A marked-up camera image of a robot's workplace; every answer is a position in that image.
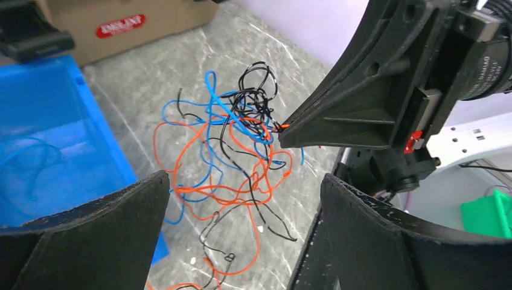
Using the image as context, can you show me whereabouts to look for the cable bundle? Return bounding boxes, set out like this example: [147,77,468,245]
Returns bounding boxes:
[144,61,307,290]

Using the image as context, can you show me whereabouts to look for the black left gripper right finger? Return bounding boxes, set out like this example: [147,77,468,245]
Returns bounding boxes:
[288,173,511,289]

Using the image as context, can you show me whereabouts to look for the green plastic bin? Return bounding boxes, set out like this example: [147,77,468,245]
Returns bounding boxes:
[461,190,511,239]

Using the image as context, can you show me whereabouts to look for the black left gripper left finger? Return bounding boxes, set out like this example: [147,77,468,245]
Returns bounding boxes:
[1,170,170,289]

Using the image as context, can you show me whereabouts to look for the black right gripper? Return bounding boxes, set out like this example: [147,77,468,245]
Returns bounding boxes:
[279,1,511,154]

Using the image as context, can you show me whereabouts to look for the blue two-compartment plastic bin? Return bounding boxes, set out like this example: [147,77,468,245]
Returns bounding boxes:
[0,54,171,267]

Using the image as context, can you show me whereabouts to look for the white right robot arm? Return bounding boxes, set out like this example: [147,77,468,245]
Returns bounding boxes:
[279,1,511,195]

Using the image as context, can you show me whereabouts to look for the tan plastic toolbox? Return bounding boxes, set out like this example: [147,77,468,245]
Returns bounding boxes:
[0,0,221,67]

